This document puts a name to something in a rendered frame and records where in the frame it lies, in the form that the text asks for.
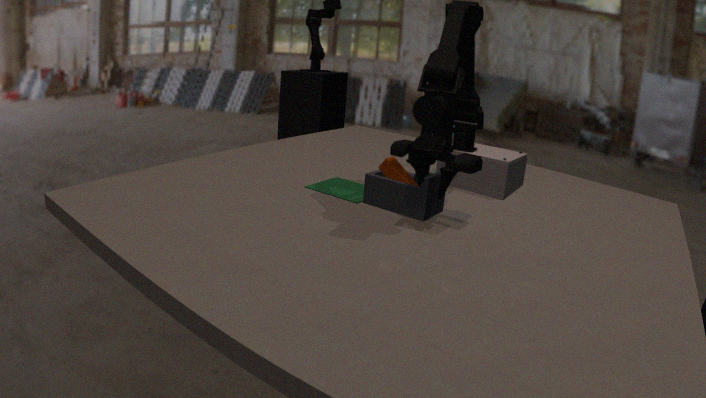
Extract orange l-shaped part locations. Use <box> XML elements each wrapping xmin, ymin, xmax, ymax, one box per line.
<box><xmin>378</xmin><ymin>156</ymin><xmax>418</xmax><ymax>186</ymax></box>

